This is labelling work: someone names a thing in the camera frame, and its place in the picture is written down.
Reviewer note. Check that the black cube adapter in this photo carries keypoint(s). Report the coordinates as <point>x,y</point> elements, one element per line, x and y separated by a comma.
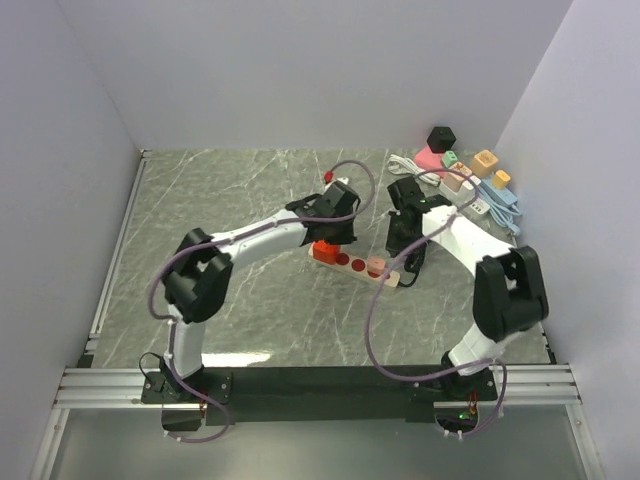
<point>441,139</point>

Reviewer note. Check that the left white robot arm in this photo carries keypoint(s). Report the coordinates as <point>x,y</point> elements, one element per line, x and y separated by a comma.
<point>191,288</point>

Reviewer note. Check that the yellow plug adapter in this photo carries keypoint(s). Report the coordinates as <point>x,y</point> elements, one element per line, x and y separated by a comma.
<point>501,180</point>

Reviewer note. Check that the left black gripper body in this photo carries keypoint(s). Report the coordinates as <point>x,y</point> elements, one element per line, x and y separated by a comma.
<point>343,232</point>

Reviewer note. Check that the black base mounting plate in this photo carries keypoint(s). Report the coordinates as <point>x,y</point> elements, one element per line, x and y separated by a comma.
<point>326,393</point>

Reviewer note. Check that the beige pink cube adapter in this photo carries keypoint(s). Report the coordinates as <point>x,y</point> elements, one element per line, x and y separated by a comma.
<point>455,177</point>

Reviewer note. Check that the orange cube adapter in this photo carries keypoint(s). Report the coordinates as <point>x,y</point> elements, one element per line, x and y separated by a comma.
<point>483,163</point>

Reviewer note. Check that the green plug adapter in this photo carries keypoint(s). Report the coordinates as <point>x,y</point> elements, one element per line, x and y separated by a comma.
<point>449,159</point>

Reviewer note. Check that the white usb power strip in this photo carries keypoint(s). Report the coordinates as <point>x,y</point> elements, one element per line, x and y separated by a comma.
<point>476,210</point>

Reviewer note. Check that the aluminium rail frame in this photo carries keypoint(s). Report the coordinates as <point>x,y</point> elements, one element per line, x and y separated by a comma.
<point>535,382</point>

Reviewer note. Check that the red cube plug adapter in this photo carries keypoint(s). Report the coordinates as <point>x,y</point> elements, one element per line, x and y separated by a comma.
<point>325,252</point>

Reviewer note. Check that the blue power strip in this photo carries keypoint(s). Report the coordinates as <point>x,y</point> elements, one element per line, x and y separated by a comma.
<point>503,206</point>

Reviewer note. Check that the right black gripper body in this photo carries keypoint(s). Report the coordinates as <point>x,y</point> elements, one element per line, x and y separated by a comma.
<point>398,238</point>

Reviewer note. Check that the small pink plug adapter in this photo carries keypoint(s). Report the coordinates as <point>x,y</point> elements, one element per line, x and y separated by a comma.
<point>375,266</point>

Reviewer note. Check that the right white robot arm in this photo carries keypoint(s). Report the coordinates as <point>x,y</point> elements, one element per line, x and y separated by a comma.
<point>509,295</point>

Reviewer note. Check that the pink power strip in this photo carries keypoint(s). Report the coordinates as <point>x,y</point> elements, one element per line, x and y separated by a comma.
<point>426,159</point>

